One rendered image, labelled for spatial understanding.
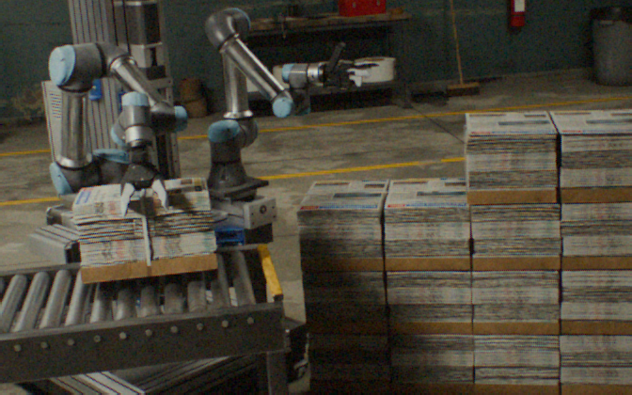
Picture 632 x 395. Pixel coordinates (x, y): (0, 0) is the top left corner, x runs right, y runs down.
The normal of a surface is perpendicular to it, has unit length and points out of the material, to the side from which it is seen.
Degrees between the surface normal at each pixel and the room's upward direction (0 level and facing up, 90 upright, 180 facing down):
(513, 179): 90
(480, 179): 90
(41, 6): 90
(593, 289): 90
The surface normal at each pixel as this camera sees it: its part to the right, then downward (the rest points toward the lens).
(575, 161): -0.13, 0.26
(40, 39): 0.15, 0.25
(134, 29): -0.72, 0.22
